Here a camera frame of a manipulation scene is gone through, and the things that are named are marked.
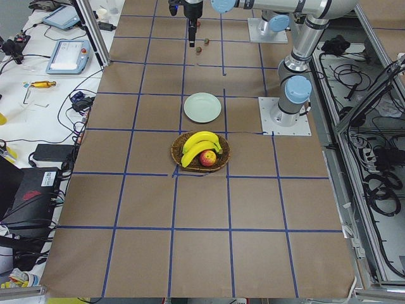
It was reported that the pale green plate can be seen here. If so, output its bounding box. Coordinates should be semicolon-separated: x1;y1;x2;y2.
184;92;222;124

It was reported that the yellow banana bunch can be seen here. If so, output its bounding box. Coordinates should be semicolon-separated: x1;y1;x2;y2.
181;131;223;167

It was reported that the black power adapter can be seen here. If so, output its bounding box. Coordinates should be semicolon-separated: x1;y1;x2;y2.
33;144;73;162

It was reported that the far teach pendant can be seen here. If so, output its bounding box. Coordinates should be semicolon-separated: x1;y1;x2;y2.
42;6;80;30

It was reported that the black computer box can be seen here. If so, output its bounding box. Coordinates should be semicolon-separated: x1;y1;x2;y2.
1;158;61;239

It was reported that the teach pendant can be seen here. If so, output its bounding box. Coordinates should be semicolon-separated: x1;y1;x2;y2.
42;6;80;30
46;40;91;75

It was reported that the aluminium frame post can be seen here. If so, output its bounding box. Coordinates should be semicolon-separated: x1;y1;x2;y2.
72;0;111;68

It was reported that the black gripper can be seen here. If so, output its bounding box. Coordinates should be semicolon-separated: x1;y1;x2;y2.
184;0;203;48

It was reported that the red yellow apple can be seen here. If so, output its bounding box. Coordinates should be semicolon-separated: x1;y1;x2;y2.
199;150;217;167

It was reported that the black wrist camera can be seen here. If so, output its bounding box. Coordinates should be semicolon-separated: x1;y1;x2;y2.
168;0;181;16

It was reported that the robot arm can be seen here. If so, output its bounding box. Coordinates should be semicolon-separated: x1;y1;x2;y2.
210;1;358;51
270;15;329;127

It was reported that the near teach pendant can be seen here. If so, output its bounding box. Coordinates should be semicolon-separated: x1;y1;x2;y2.
46;40;91;75

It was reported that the black cable bundle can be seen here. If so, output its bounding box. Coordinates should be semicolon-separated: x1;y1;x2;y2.
363;175;402;218

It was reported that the brown wicker basket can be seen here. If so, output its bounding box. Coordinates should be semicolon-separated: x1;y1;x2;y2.
171;132;230;173

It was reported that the yellow handled screwdriver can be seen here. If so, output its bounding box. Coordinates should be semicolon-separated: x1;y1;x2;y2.
30;80;56;89

